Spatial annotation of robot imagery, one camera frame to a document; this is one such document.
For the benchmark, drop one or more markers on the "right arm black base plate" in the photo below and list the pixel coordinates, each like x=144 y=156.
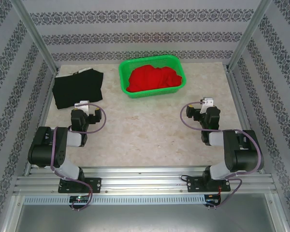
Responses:
x=194 y=184

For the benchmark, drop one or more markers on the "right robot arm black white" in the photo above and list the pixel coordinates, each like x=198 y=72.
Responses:
x=244 y=154

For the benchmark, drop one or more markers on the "aluminium cross rail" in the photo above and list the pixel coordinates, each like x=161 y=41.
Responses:
x=140 y=181

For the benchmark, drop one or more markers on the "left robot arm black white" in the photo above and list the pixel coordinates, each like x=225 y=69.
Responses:
x=46 y=147

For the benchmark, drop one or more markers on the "red bear print t-shirt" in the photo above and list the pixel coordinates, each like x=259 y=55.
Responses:
x=152 y=78

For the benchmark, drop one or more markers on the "grey metal sheet panel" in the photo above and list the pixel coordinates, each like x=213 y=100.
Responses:
x=145 y=217

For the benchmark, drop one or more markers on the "green plastic basket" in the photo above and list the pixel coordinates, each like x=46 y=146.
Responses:
x=176 y=62

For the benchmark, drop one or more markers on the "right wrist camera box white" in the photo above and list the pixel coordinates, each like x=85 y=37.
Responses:
x=207 y=102

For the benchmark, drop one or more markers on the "small electronics board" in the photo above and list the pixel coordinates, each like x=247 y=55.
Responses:
x=79 y=198
x=212 y=197

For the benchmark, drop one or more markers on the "black folded t-shirt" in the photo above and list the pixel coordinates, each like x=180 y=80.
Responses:
x=77 y=89

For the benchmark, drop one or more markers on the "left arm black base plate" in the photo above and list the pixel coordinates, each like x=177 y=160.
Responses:
x=94 y=184

